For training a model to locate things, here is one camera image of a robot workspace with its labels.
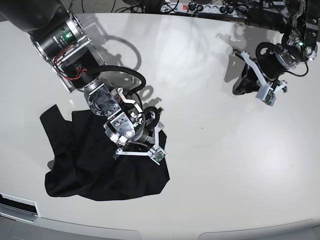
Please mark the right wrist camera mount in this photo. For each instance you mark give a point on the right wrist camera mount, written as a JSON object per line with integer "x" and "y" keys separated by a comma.
{"x": 151, "y": 148}

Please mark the white table slot bracket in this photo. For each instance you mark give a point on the white table slot bracket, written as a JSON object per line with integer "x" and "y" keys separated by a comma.
{"x": 18, "y": 208}

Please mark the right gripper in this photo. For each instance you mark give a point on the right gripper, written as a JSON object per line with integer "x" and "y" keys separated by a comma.
{"x": 144, "y": 126}

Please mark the black t-shirt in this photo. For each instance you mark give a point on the black t-shirt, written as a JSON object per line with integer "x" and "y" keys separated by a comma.
{"x": 85, "y": 163}

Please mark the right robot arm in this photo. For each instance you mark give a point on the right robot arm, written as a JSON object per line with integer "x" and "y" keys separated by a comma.
{"x": 60, "y": 39}

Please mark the white power strip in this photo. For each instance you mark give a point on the white power strip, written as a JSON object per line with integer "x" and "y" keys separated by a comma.
{"x": 207, "y": 8}

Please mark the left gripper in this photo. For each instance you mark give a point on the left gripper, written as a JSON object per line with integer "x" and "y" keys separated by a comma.
{"x": 266, "y": 57}

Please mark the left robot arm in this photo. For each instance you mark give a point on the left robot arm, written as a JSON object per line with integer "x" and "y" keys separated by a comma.
{"x": 297, "y": 21}

